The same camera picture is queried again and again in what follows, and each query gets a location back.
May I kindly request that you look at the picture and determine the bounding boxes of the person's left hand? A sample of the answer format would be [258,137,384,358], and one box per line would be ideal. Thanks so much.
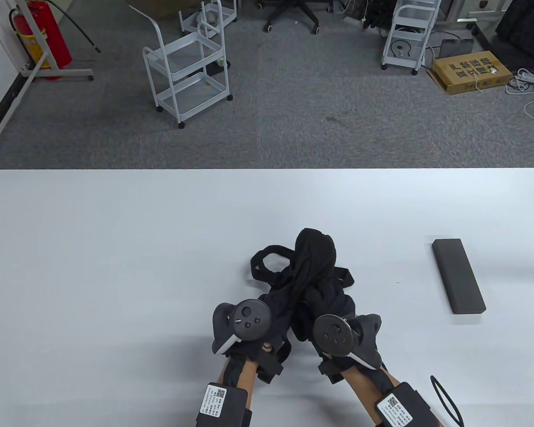
[222,328,294,384]

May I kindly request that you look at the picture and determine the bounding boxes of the person's right hand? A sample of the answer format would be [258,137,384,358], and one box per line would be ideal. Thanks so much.
[318,355,386,384]

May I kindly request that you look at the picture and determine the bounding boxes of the black backpack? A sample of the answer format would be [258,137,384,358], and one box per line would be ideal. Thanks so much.
[248,228,357,343]

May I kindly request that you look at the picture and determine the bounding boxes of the dark grey stationery box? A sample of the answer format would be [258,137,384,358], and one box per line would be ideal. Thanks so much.
[432,238,487,315]

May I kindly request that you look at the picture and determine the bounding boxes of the person's right forearm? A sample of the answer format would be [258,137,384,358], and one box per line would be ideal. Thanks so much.
[340,366,406,427]

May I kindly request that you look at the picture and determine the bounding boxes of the person's left forearm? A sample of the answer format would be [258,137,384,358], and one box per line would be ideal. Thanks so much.
[217,356,261,399]

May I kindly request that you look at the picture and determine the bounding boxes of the brown cardboard box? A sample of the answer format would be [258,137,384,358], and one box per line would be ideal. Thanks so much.
[426,50,515,96]

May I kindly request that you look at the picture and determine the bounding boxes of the right black white controller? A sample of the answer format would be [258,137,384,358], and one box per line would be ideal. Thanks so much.
[312,313,383,371]

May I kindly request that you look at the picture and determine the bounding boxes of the black white controller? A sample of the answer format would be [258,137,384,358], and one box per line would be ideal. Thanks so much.
[312,313,383,371]
[211,299,273,356]

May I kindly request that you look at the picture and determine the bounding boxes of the left black white controller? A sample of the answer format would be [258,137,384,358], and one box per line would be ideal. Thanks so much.
[211,299,273,356]

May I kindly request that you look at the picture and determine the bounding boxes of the large white trolley cart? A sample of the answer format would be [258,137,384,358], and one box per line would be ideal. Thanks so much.
[129,4,234,129]

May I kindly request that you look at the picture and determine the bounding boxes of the black office chair base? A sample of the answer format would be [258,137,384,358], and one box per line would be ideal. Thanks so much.
[255,0,335,35]

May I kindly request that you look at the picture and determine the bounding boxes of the small white trolley cart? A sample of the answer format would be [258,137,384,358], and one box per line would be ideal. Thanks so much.
[178,0,239,39]

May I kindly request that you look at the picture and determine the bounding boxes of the large black case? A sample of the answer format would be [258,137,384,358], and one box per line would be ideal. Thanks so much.
[472,0,534,68]

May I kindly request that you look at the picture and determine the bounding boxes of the red fire extinguisher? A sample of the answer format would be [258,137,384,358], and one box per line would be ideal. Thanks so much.
[9,0,73,81]

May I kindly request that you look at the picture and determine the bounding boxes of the left black wrist camera unit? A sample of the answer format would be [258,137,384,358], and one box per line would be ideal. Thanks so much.
[196,383,253,427]

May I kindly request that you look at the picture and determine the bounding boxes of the black wrist camera unit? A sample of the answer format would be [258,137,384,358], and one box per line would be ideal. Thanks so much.
[196,383,253,427]
[376,383,442,427]

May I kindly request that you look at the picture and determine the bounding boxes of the right black wrist camera unit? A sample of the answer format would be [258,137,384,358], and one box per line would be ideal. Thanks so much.
[376,383,442,427]

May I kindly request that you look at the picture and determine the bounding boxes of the right black glove cable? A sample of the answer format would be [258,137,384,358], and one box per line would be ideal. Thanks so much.
[429,375,466,427]

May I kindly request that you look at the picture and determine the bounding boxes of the white floor cable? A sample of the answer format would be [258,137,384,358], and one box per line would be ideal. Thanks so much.
[505,73,534,124]

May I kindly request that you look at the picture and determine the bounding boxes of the white trolley cart with cables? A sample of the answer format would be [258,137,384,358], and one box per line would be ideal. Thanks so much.
[380,0,441,76]

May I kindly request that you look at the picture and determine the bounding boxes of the white metal stand frame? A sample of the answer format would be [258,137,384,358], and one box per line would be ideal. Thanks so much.
[0,0,95,83]

